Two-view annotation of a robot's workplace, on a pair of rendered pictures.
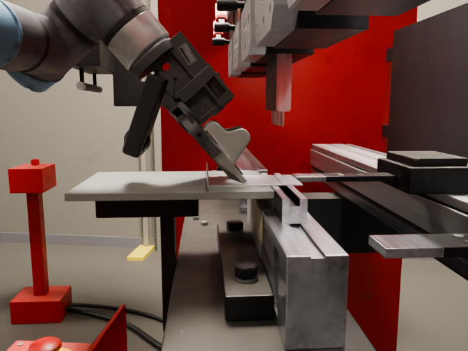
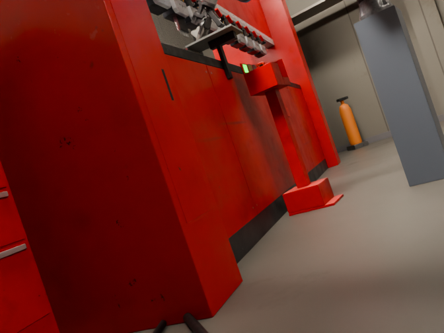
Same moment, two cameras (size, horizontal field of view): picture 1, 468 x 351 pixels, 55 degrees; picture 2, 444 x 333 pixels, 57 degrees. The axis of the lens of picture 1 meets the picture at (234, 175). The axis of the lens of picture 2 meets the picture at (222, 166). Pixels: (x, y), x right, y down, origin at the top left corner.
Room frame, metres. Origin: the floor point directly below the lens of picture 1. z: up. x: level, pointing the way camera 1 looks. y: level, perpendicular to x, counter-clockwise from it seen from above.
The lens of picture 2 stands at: (2.62, 0.86, 0.36)
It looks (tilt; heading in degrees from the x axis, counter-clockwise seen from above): 0 degrees down; 206
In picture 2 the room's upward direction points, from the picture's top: 19 degrees counter-clockwise
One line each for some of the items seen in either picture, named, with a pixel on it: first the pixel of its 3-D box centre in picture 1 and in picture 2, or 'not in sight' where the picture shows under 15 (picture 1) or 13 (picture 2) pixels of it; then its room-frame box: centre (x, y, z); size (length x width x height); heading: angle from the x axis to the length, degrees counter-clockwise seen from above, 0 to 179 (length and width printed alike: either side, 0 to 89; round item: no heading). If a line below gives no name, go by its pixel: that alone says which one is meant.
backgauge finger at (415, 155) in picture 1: (378, 170); not in sight; (0.67, -0.22, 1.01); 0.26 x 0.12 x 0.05; 94
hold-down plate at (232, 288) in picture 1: (239, 260); not in sight; (0.61, -0.01, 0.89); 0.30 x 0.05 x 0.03; 4
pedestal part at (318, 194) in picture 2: not in sight; (313, 195); (0.48, 0.27, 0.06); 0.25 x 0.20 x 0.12; 86
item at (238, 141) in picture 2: not in sight; (265, 143); (0.00, -0.06, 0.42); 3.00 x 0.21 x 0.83; 4
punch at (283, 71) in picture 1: (277, 91); (182, 27); (0.65, -0.06, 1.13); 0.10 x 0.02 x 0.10; 4
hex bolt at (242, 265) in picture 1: (246, 271); not in sight; (0.51, -0.01, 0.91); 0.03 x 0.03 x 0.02
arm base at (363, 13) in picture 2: not in sight; (373, 6); (0.54, 0.83, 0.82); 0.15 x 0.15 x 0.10
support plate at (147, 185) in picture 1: (175, 183); (214, 39); (0.64, 0.09, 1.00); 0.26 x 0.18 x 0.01; 94
